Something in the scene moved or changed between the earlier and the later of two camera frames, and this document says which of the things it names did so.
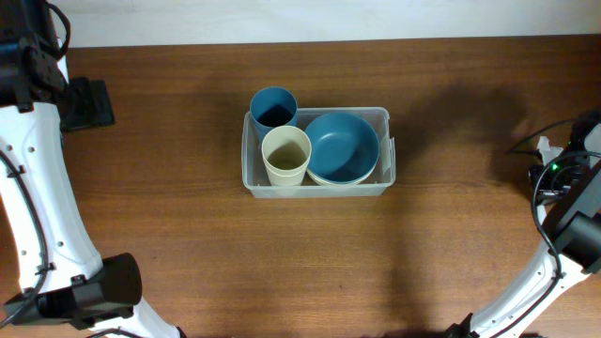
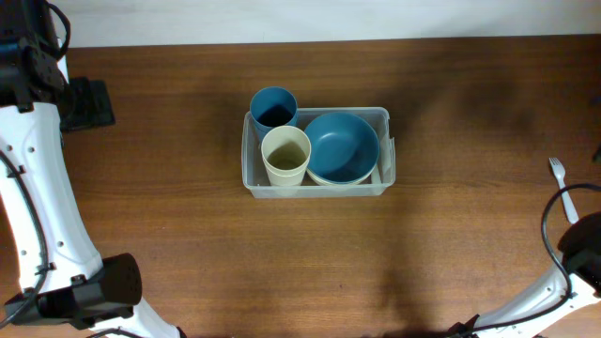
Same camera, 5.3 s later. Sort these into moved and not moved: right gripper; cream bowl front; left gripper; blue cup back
Moved: right gripper
Not moved: left gripper; cream bowl front; blue cup back
